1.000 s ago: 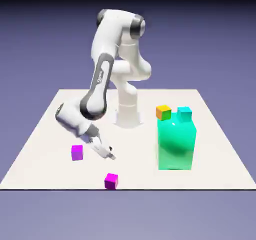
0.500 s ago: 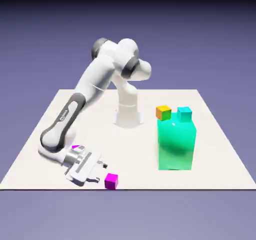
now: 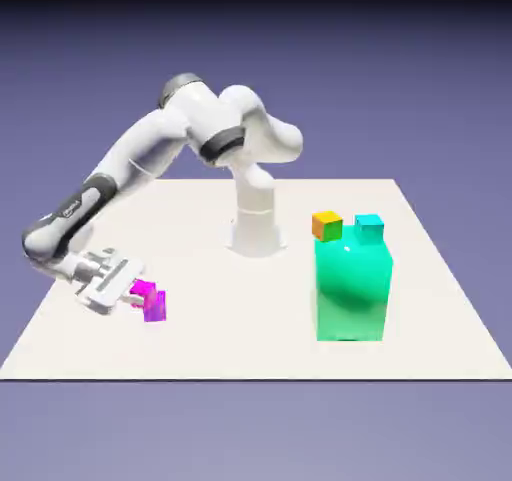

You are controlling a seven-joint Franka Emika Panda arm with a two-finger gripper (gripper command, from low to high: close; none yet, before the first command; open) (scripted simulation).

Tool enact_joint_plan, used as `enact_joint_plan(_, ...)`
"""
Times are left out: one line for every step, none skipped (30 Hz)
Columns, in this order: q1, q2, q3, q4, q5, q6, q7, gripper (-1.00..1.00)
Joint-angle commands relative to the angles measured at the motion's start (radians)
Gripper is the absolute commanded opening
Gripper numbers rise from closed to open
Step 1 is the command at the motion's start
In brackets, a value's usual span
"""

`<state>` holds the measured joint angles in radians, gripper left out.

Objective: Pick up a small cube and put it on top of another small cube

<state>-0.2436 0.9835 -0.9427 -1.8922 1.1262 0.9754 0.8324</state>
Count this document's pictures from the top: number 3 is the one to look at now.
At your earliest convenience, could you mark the large green box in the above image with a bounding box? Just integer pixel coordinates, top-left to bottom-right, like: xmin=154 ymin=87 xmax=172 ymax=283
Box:
xmin=314 ymin=224 xmax=395 ymax=343

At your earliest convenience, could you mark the small magenta cube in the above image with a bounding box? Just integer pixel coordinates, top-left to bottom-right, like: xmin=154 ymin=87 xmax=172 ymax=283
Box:
xmin=128 ymin=279 xmax=168 ymax=324

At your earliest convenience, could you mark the small cyan cube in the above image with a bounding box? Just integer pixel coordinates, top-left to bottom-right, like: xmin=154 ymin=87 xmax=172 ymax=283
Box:
xmin=354 ymin=213 xmax=386 ymax=248

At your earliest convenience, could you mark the small orange cube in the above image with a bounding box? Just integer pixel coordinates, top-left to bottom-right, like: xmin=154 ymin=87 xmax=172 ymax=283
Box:
xmin=311 ymin=210 xmax=344 ymax=244

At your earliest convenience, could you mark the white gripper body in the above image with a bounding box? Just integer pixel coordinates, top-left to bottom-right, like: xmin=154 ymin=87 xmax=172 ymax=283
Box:
xmin=79 ymin=257 xmax=146 ymax=316

